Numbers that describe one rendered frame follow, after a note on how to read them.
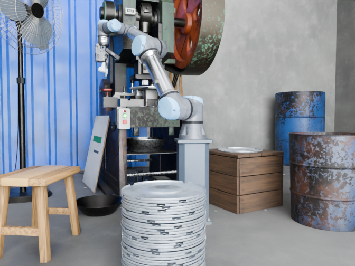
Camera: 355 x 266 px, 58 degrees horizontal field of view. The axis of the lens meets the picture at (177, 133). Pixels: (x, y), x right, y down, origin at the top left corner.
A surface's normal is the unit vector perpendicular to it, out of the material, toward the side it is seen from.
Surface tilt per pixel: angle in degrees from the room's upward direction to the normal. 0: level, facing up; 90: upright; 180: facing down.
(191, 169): 90
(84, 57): 90
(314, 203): 92
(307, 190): 92
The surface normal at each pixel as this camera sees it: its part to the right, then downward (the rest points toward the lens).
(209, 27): 0.36, 0.37
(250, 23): 0.38, 0.04
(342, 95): -0.92, 0.02
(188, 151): 0.11, 0.04
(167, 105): -0.66, 0.15
